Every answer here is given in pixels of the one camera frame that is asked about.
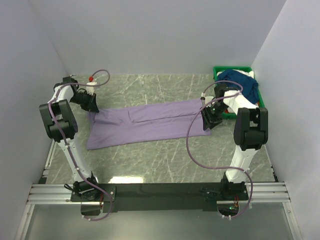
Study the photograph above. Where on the dark blue t shirt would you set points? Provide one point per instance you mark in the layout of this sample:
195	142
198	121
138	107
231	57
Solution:
240	80

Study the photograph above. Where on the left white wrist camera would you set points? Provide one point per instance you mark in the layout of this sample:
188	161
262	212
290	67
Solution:
90	86

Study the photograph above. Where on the aluminium rail frame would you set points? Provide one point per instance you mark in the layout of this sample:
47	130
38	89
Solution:
166	161

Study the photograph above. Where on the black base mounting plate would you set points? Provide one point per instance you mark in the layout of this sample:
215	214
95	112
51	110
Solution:
165	196

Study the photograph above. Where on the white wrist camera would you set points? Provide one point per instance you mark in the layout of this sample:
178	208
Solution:
205	99
90	86

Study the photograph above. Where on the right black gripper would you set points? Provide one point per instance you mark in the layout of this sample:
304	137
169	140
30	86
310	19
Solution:
213	121

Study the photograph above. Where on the purple t shirt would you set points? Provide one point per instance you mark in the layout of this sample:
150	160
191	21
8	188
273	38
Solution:
144	123

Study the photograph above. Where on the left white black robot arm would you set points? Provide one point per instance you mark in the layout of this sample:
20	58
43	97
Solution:
61	126

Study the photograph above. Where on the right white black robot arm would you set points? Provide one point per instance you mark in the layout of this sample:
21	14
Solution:
250	132

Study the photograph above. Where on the green plastic bin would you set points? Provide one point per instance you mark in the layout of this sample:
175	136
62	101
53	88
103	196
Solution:
252	94

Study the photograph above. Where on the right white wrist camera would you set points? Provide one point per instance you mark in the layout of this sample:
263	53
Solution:
205	99

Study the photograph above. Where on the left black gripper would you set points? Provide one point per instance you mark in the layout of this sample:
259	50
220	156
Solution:
91	106

